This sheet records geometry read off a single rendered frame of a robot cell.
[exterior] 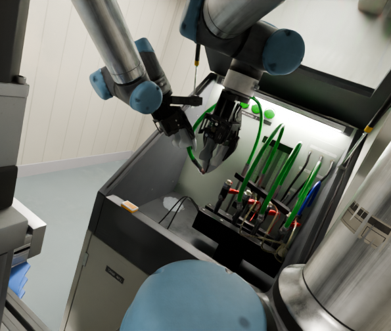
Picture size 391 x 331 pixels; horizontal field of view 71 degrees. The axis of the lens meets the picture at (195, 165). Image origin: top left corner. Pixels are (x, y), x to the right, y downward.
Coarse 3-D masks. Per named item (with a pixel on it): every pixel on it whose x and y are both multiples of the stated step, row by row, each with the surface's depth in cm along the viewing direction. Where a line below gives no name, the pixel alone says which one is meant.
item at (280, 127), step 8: (280, 128) 88; (272, 136) 84; (280, 136) 101; (264, 144) 82; (272, 152) 106; (256, 160) 81; (264, 168) 109; (248, 176) 80; (256, 184) 112; (240, 192) 83; (240, 200) 86; (240, 208) 94
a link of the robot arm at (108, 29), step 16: (80, 0) 47; (96, 0) 47; (112, 0) 49; (80, 16) 50; (96, 16) 49; (112, 16) 50; (96, 32) 51; (112, 32) 51; (128, 32) 54; (112, 48) 53; (128, 48) 54; (112, 64) 56; (128, 64) 56; (128, 80) 58; (144, 80) 60; (128, 96) 61; (144, 96) 60; (160, 96) 63; (144, 112) 62
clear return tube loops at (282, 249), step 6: (276, 210) 94; (246, 216) 89; (276, 216) 91; (294, 222) 91; (240, 228) 89; (270, 228) 87; (294, 228) 88; (240, 234) 90; (246, 234) 91; (270, 240) 92; (288, 240) 83; (282, 246) 91; (270, 252) 88; (276, 252) 89; (282, 252) 92; (276, 258) 87; (282, 258) 84
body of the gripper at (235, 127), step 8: (224, 96) 60; (232, 96) 59; (240, 96) 61; (216, 104) 61; (224, 104) 60; (232, 104) 62; (240, 104) 65; (216, 112) 62; (224, 112) 62; (232, 112) 62; (216, 120) 62; (224, 120) 61; (232, 120) 66; (200, 128) 64; (208, 128) 64; (216, 128) 64; (224, 128) 61; (232, 128) 61; (240, 128) 66; (208, 136) 65; (216, 136) 62; (224, 136) 62; (232, 136) 66; (224, 144) 62
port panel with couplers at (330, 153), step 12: (312, 144) 112; (324, 144) 110; (312, 156) 112; (324, 156) 111; (336, 156) 108; (300, 168) 115; (312, 168) 113; (324, 168) 111; (300, 180) 116; (324, 180) 112; (288, 192) 118; (288, 204) 119; (312, 204) 115
